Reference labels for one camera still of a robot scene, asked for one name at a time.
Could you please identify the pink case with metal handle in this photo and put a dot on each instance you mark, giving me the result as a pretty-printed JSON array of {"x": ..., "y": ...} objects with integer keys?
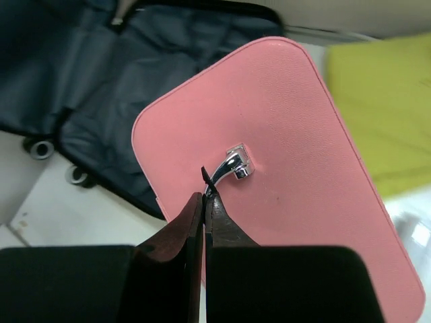
[{"x": 309, "y": 185}]

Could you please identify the yellow hard-shell suitcase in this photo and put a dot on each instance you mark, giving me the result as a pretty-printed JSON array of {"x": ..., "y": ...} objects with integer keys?
[{"x": 75, "y": 75}]

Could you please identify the yellow-green shirt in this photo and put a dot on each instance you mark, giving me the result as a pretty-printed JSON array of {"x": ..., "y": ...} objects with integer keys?
[{"x": 382, "y": 89}]

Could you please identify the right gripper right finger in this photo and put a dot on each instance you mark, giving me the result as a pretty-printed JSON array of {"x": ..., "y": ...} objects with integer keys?
[{"x": 226, "y": 249}]

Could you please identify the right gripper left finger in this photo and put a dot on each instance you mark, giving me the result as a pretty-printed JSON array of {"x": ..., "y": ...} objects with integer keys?
[{"x": 163, "y": 282}]

